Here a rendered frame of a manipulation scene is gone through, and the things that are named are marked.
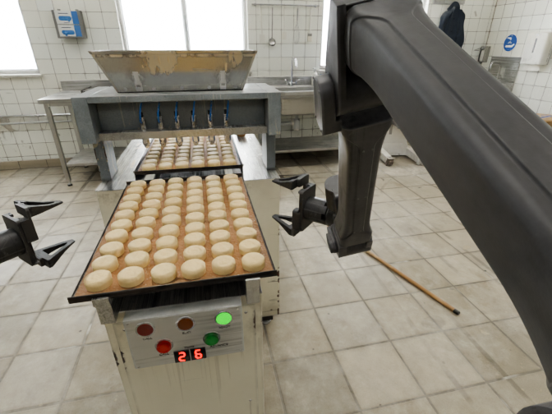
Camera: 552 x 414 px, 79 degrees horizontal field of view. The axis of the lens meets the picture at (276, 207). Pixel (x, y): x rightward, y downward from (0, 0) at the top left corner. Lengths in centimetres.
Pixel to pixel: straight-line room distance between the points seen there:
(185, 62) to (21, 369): 155
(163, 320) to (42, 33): 412
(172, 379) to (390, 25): 85
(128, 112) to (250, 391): 103
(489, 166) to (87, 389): 176
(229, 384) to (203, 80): 101
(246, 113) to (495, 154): 124
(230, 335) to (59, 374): 126
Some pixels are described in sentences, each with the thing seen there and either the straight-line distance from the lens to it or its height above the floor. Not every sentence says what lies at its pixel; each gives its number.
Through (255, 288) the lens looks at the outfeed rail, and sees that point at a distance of 72.
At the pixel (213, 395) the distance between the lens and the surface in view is 100.
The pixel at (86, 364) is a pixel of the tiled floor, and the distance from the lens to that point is 193.
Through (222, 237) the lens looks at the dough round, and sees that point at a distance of 81.
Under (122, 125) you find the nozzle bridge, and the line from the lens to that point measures 141.
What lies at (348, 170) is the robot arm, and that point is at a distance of 47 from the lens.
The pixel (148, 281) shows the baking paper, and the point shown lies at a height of 90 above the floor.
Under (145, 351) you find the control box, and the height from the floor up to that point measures 75.
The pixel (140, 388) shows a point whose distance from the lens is 96.
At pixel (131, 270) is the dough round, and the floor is 92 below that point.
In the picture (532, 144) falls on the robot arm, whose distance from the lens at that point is 20.
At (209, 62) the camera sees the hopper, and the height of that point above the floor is 128.
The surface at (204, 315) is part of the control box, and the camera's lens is 75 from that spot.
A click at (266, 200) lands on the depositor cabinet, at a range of 142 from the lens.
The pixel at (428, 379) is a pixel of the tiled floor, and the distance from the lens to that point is 180.
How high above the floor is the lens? 134
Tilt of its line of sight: 26 degrees down
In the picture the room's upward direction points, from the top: straight up
